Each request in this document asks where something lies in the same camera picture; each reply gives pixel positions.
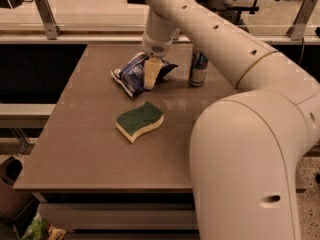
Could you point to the metal railing bracket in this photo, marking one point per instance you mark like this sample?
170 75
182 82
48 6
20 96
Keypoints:
51 29
297 29

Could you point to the right metal railing bracket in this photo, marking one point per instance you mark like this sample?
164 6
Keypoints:
297 29

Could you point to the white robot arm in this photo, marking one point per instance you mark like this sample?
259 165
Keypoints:
244 148

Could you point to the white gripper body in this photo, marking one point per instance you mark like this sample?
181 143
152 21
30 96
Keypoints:
156 47

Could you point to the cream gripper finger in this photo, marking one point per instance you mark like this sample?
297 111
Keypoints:
152 67

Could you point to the yellow snack package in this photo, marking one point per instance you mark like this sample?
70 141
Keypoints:
56 233

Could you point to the green yellow sponge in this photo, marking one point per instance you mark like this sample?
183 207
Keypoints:
134 123

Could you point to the green snack bag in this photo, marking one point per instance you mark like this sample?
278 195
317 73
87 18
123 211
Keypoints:
37 230

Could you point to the blue chip bag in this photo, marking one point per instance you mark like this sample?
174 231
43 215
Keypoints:
131 77

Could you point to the left metal railing bracket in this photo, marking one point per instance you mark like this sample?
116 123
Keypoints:
51 29

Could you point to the silver blue energy drink can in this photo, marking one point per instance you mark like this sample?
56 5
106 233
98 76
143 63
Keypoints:
198 68

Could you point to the brown cardboard box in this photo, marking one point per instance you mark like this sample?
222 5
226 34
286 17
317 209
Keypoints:
12 202

